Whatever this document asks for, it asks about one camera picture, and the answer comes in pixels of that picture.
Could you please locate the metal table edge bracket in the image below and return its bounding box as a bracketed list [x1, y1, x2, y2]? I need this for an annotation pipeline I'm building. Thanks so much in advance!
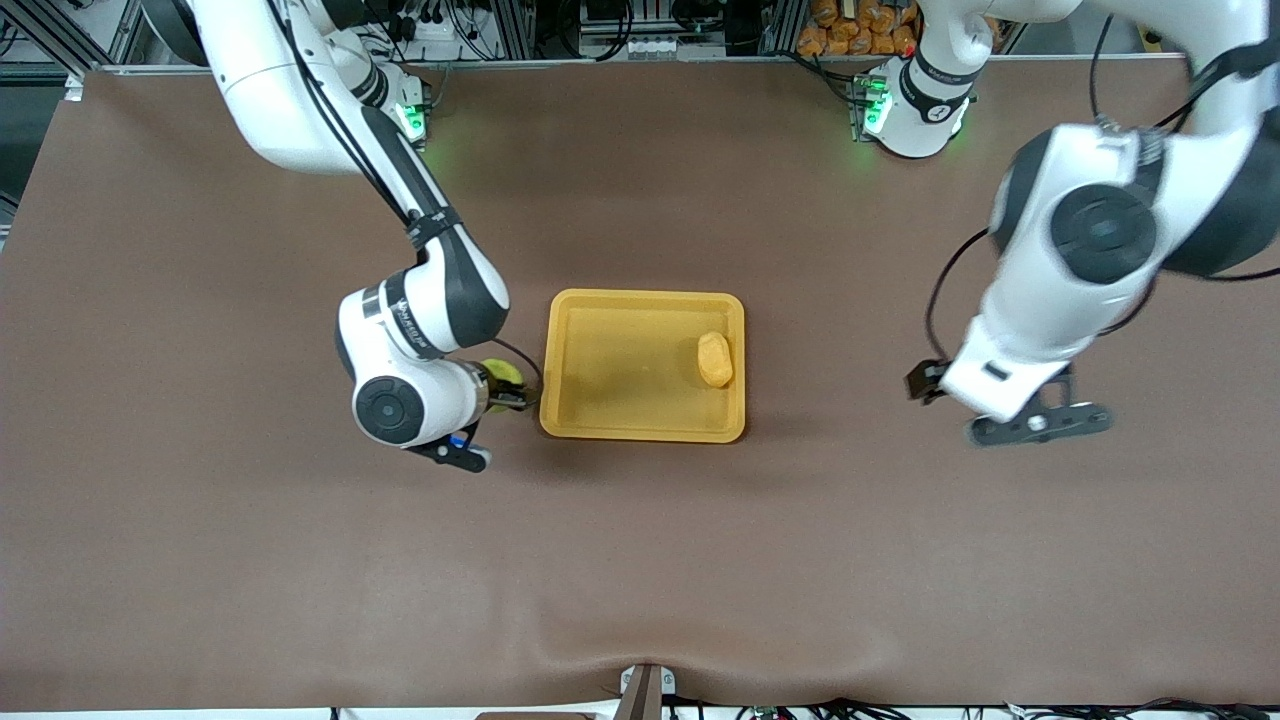
[618, 663, 677, 720]

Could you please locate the white power strip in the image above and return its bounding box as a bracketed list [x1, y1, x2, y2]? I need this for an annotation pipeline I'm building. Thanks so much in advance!
[620, 35, 691, 61]

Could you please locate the brown table mat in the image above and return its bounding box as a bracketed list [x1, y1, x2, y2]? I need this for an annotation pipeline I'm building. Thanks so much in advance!
[0, 60, 1280, 713]

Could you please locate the yellow plastic tray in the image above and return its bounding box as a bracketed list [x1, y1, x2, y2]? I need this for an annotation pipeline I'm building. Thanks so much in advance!
[539, 289, 747, 444]

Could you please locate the aluminium frame rail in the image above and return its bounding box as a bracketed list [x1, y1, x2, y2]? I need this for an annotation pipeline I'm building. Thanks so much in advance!
[75, 54, 1196, 74]

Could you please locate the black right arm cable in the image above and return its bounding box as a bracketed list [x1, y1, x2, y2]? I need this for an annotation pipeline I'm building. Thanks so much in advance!
[265, 0, 546, 393]

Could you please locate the bag of orange snacks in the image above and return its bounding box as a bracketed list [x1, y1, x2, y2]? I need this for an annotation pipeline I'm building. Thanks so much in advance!
[795, 0, 921, 57]

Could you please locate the yellow potato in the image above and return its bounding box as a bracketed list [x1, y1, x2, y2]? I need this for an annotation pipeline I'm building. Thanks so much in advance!
[696, 331, 735, 389]

